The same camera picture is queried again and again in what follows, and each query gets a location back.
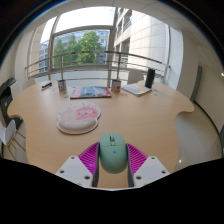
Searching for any black speaker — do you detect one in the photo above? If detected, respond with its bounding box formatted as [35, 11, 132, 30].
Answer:
[144, 68, 156, 89]

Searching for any mint green computer mouse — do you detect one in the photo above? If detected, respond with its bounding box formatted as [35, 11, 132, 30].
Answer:
[99, 132, 129, 175]

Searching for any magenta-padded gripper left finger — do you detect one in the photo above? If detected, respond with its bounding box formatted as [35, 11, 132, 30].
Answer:
[54, 141, 101, 188]

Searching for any white chair with wooden legs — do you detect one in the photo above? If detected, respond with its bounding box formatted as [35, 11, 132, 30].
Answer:
[0, 119, 27, 161]

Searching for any printed mug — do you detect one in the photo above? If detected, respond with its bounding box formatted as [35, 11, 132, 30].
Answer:
[57, 79, 68, 93]
[111, 79, 122, 93]

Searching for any metal balcony railing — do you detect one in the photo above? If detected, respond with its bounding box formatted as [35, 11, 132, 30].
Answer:
[24, 50, 171, 84]

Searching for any dark blue stapler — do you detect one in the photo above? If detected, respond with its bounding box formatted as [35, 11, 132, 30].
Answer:
[40, 82, 53, 92]

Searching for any pink and white mouse pad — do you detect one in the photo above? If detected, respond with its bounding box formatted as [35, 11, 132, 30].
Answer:
[55, 101, 102, 136]

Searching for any grey-green door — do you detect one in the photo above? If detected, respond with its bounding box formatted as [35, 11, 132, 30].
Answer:
[189, 64, 203, 103]

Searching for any black office printer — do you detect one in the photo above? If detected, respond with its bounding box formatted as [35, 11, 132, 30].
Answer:
[0, 77, 24, 129]

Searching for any red and dark magazine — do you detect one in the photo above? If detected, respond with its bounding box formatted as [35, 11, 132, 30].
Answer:
[69, 85, 113, 100]

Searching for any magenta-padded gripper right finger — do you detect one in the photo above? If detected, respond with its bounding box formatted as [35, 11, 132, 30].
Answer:
[125, 143, 171, 188]

